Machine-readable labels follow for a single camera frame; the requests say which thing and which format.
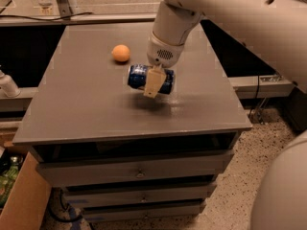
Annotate bottom grey drawer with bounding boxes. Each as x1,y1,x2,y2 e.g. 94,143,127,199
83,199,205,222

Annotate green packets in box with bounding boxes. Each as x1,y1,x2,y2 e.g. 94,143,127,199
0,156,23,208

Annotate white bottle at left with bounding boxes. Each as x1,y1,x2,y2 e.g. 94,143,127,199
0,70,20,98

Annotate middle grey drawer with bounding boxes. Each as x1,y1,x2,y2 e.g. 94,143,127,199
64,181,217,208

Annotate orange fruit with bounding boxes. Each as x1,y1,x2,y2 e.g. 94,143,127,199
111,44,130,62

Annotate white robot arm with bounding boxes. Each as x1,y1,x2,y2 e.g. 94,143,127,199
147,0,307,230

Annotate black cable at right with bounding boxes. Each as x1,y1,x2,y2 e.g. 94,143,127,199
248,75,267,123

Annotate grey drawer cabinet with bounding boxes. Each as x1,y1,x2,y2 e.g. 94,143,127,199
12,19,253,223

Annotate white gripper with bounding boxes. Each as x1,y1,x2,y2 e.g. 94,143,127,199
144,32,185,99

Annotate brown cardboard box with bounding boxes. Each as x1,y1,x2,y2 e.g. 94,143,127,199
0,132,51,230

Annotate grey drawer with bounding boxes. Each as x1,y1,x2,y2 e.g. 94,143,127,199
36,150,234,187
83,199,205,222
64,181,217,208

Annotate black cable under cabinet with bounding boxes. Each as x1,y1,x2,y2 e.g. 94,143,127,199
46,190,83,224

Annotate top grey drawer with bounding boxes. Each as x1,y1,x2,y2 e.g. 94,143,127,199
36,150,234,187

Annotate black cable on shelf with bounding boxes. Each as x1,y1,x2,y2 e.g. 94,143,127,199
0,11,94,23

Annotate blue pepsi can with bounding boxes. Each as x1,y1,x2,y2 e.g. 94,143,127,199
128,64,175,94

